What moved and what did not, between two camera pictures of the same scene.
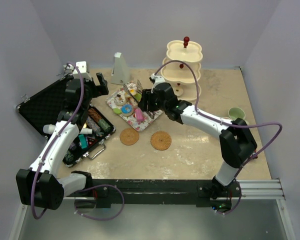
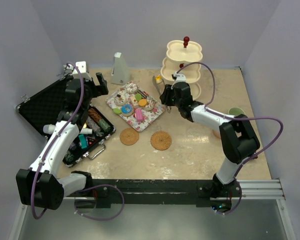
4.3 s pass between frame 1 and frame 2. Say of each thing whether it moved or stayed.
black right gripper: moved
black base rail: stayed
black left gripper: stayed
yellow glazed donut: moved
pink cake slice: stayed
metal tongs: moved
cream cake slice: stayed
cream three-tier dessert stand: stayed
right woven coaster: stayed
